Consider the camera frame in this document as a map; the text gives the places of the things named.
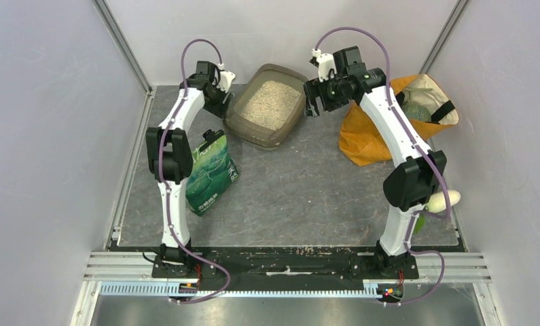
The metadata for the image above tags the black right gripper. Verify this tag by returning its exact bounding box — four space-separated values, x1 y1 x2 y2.
303 72 350 117

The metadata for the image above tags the black bag clip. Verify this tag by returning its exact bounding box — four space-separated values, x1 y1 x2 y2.
202 129 225 147

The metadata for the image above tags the brown translucent litter box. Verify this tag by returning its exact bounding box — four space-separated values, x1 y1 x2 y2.
223 64 308 150

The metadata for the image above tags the green cat litter bag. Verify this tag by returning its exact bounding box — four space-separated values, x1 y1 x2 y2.
185 133 239 216

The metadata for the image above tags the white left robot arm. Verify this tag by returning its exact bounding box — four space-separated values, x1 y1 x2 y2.
145 60 235 278

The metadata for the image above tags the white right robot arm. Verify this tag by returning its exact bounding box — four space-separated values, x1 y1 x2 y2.
303 46 447 278

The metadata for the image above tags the orange paper tote bag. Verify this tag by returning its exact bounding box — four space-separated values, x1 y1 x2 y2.
338 74 459 166

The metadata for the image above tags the green knitted ball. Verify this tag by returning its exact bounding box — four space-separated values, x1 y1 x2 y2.
401 104 432 122

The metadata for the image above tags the white toy radish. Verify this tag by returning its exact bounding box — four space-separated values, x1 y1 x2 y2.
413 189 461 234

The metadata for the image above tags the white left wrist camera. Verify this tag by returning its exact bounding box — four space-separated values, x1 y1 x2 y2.
216 63 236 93

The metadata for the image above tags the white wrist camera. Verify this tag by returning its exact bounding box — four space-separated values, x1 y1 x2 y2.
216 63 236 93
310 49 337 82

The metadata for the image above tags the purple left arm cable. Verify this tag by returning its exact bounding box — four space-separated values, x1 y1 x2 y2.
156 38 231 306

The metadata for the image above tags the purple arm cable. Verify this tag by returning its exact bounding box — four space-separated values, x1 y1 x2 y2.
313 26 452 306
156 38 231 306

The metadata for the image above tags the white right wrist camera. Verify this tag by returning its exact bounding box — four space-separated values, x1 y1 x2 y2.
310 49 337 82

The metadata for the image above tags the aluminium frame post left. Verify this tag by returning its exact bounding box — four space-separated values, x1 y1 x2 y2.
92 0 153 94

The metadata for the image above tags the aluminium frame post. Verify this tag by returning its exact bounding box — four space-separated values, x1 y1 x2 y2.
419 0 471 73
92 0 153 94

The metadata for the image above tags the aluminium frame post right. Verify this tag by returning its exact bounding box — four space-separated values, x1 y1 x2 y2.
419 0 471 73

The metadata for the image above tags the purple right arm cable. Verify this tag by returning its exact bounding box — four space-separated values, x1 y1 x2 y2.
313 26 452 306

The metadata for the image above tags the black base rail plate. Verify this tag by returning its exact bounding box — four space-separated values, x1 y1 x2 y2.
108 244 466 293

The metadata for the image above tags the aluminium front frame rail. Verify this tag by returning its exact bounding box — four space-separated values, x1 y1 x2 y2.
84 252 492 284

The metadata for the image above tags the white toothed cable strip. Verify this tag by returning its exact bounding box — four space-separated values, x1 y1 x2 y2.
100 281 382 299

